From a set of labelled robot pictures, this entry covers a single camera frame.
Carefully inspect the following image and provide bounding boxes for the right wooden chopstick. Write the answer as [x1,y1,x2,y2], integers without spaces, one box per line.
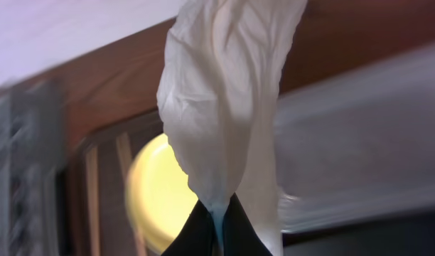
[115,132,147,256]

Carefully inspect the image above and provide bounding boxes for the clear plastic bin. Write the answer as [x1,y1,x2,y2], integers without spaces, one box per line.
[274,43,435,233]

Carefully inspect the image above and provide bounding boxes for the black waste tray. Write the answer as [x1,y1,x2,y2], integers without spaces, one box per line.
[283,209,435,256]

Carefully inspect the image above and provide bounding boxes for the yellow plate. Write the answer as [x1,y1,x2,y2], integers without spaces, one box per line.
[127,134,198,255]

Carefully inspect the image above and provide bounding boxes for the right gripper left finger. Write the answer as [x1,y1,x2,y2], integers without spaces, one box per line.
[161,201,215,256]

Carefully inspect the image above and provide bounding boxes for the grey dishwasher rack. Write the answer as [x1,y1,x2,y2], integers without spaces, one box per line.
[0,82,66,255]

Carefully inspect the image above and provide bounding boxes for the left wooden chopstick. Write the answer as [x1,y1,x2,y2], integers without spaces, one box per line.
[85,147,101,256]

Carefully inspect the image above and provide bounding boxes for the white napkin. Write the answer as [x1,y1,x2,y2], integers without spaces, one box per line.
[157,0,306,255]

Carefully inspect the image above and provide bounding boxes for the wooden chopstick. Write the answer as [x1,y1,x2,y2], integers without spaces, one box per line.
[85,147,101,256]
[115,132,147,256]

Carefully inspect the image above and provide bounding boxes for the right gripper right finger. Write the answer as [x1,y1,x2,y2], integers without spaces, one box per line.
[222,193,272,256]

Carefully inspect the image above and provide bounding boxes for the dark brown serving tray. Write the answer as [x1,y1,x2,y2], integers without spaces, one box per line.
[65,111,162,255]

